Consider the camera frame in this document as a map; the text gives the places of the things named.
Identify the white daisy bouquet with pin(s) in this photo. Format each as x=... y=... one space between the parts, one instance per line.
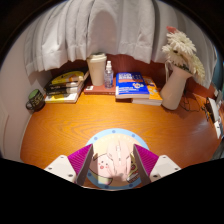
x=181 y=50

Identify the reddish brown book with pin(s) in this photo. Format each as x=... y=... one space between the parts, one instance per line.
x=98 y=90

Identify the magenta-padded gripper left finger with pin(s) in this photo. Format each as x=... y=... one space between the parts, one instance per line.
x=61 y=168

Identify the blue book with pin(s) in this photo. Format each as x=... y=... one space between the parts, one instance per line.
x=131 y=86

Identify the clear spray bottle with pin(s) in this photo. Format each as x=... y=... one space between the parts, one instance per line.
x=108 y=76

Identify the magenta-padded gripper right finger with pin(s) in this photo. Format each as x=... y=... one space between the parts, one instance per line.
x=163 y=168

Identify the white ceramic vase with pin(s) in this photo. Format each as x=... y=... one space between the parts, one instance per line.
x=173 y=88

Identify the orange book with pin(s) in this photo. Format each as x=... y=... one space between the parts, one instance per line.
x=155 y=95

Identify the pink computer mouse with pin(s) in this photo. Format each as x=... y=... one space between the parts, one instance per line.
x=118 y=156

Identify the white pleated curtain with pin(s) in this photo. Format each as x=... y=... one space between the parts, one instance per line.
x=100 y=26

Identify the dark mug with green inside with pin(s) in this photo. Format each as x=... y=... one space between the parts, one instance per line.
x=36 y=100

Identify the round cartoon print mouse pad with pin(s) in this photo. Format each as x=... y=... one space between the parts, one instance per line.
x=103 y=146

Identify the small white device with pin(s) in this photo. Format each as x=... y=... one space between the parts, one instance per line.
x=212 y=110

